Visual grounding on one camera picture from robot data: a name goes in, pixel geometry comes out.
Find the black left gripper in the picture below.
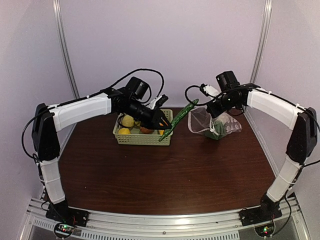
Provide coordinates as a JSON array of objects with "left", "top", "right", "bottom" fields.
[{"left": 122, "top": 98, "right": 172, "bottom": 130}]

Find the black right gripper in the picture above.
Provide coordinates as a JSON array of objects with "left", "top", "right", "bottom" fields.
[{"left": 207, "top": 92, "right": 240, "bottom": 118}]

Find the toy red tomato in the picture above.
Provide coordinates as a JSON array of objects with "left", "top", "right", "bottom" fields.
[{"left": 139, "top": 126, "right": 154, "bottom": 135}]

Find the green plastic basket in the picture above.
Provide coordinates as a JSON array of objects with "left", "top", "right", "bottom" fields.
[{"left": 112, "top": 113, "right": 173, "bottom": 146}]

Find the toy bok choy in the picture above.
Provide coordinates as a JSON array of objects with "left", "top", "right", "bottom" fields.
[{"left": 204, "top": 120, "right": 227, "bottom": 140}]

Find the toy potato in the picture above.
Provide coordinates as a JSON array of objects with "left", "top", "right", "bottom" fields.
[{"left": 121, "top": 115, "right": 135, "bottom": 128}]

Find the clear zip top bag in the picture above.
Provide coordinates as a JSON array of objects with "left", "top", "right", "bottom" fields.
[{"left": 187, "top": 107, "right": 242, "bottom": 140}]

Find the toy cucumber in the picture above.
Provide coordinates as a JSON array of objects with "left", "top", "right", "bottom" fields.
[{"left": 158, "top": 98, "right": 199, "bottom": 142}]

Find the toy yellow lemon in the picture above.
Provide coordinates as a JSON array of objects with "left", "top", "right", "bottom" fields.
[{"left": 117, "top": 128, "right": 131, "bottom": 135}]

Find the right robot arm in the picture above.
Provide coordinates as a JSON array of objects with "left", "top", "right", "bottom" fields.
[{"left": 200, "top": 71, "right": 319, "bottom": 221}]

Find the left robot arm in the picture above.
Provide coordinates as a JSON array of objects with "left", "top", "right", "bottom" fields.
[{"left": 31, "top": 77, "right": 172, "bottom": 222}]

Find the toy orange mango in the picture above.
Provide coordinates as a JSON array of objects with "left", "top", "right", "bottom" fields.
[{"left": 158, "top": 129, "right": 165, "bottom": 135}]

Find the right circuit board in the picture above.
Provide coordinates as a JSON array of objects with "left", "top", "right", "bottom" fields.
[{"left": 254, "top": 222, "right": 275, "bottom": 239}]

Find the circuit board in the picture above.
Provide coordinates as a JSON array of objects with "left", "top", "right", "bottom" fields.
[
  {"left": 254, "top": 222, "right": 275, "bottom": 239},
  {"left": 53, "top": 222, "right": 75, "bottom": 239}
]

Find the left circuit board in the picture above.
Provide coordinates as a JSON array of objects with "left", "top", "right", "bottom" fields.
[{"left": 53, "top": 222, "right": 75, "bottom": 239}]

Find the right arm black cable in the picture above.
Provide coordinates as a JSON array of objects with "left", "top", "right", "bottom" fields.
[{"left": 184, "top": 85, "right": 211, "bottom": 107}]

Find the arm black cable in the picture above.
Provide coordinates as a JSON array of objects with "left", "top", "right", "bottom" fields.
[
  {"left": 21, "top": 68, "right": 166, "bottom": 161},
  {"left": 184, "top": 85, "right": 211, "bottom": 107}
]

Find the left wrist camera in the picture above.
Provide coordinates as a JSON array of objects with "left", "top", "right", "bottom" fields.
[{"left": 147, "top": 94, "right": 169, "bottom": 110}]

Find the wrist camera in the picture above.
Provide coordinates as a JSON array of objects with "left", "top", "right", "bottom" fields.
[
  {"left": 147, "top": 94, "right": 169, "bottom": 110},
  {"left": 199, "top": 84, "right": 220, "bottom": 99}
]

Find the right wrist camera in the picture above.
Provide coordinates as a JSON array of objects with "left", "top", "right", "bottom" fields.
[{"left": 199, "top": 84, "right": 220, "bottom": 99}]

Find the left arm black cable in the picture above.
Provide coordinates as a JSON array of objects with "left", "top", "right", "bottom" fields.
[{"left": 21, "top": 68, "right": 166, "bottom": 161}]

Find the right aluminium frame post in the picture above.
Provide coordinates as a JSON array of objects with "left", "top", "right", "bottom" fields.
[{"left": 250, "top": 0, "right": 273, "bottom": 84}]

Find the aluminium frame post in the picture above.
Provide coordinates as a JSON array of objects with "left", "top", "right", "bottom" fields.
[
  {"left": 52, "top": 0, "right": 80, "bottom": 99},
  {"left": 250, "top": 0, "right": 273, "bottom": 84}
]

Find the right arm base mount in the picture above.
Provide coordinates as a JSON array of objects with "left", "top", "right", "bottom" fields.
[{"left": 238, "top": 206, "right": 283, "bottom": 227}]

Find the front aluminium rail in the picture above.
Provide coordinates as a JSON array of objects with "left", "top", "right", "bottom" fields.
[{"left": 19, "top": 197, "right": 311, "bottom": 240}]

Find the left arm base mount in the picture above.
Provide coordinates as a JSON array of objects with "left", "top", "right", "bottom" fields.
[{"left": 45, "top": 206, "right": 89, "bottom": 227}]

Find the left aluminium frame post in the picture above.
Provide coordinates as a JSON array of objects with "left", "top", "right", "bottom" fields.
[{"left": 52, "top": 0, "right": 80, "bottom": 99}]

